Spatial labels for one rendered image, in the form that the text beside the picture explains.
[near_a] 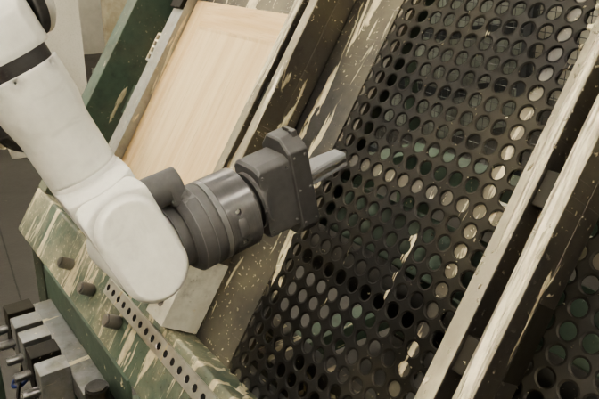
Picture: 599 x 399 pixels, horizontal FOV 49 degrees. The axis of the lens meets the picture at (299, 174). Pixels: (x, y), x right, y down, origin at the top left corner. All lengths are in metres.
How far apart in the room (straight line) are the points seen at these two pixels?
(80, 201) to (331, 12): 0.61
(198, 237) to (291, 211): 0.12
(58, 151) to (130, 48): 1.14
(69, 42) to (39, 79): 4.46
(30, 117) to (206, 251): 0.20
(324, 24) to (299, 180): 0.43
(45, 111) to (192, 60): 0.86
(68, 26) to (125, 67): 3.31
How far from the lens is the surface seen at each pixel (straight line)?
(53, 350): 1.36
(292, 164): 0.69
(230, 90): 1.25
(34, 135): 0.59
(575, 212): 0.70
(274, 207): 0.69
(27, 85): 0.58
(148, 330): 1.14
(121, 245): 0.60
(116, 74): 1.71
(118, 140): 1.49
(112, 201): 0.59
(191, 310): 1.09
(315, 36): 1.07
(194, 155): 1.26
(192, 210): 0.64
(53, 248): 1.57
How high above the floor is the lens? 1.50
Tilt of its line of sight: 20 degrees down
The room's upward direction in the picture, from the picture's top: straight up
